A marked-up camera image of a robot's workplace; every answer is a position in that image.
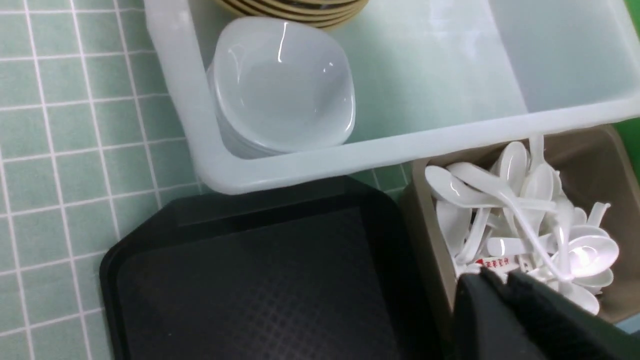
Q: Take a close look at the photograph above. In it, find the pile of white spoons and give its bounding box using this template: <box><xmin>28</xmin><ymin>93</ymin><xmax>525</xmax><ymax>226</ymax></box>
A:
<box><xmin>423</xmin><ymin>136</ymin><xmax>620</xmax><ymax>315</ymax></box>

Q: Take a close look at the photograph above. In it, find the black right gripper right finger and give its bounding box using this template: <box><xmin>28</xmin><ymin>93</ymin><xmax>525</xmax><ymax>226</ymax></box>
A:
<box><xmin>505</xmin><ymin>272</ymin><xmax>640</xmax><ymax>360</ymax></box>

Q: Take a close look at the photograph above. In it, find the black serving tray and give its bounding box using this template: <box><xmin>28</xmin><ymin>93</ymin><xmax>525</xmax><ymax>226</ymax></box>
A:
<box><xmin>99</xmin><ymin>177</ymin><xmax>446</xmax><ymax>360</ymax></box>

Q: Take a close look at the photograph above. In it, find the stack of white dishes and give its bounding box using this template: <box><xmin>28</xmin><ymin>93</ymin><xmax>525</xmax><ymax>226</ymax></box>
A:
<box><xmin>206</xmin><ymin>16</ymin><xmax>356</xmax><ymax>159</ymax></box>

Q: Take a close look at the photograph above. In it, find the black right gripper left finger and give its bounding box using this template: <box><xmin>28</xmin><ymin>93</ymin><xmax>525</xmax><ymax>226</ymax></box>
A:
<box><xmin>452</xmin><ymin>269</ymin><xmax>546</xmax><ymax>360</ymax></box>

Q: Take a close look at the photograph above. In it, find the stack of yellow bowls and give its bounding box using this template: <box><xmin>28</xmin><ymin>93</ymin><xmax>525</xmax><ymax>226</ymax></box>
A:
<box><xmin>217</xmin><ymin>0</ymin><xmax>369</xmax><ymax>30</ymax></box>

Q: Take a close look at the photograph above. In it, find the large white plastic tub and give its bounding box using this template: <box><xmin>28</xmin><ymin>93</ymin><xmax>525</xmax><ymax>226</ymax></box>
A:
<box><xmin>144</xmin><ymin>0</ymin><xmax>640</xmax><ymax>195</ymax></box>

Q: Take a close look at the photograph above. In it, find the green backdrop cloth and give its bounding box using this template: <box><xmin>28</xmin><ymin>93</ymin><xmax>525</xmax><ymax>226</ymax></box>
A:
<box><xmin>614</xmin><ymin>0</ymin><xmax>640</xmax><ymax>182</ymax></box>

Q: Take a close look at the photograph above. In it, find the brown spoon bin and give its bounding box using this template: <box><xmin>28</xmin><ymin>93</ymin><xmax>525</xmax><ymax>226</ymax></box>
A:
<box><xmin>399</xmin><ymin>125</ymin><xmax>640</xmax><ymax>340</ymax></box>

